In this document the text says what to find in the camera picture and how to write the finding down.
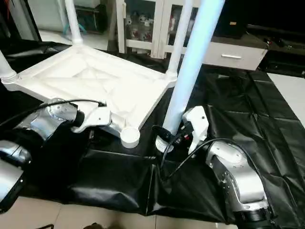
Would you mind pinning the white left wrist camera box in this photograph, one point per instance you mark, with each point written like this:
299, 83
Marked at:
97, 117

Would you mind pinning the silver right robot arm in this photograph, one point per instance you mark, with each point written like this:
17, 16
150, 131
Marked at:
233, 176

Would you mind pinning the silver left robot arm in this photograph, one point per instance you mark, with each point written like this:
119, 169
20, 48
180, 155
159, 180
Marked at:
57, 114

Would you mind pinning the white glass door cabinet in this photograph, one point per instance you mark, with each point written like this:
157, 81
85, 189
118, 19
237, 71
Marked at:
138, 45

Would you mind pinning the white plastic table top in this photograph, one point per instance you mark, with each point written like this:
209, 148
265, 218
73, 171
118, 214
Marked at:
95, 81

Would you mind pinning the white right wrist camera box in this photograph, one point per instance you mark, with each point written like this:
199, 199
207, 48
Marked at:
198, 121

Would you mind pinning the black speaker box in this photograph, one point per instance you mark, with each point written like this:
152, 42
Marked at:
233, 26

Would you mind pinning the white drawer unit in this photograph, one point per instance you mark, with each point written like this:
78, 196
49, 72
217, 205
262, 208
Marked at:
238, 57

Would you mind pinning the white plastic table leg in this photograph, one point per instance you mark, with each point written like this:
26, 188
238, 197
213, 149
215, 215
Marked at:
5, 67
180, 38
72, 24
190, 71

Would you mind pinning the clear plastic storage box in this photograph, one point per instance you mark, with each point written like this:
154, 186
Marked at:
93, 21

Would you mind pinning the black mat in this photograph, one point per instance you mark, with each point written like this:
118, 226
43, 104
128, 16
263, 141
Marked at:
119, 186

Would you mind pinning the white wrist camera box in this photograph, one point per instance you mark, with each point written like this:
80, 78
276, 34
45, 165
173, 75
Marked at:
198, 121
97, 117

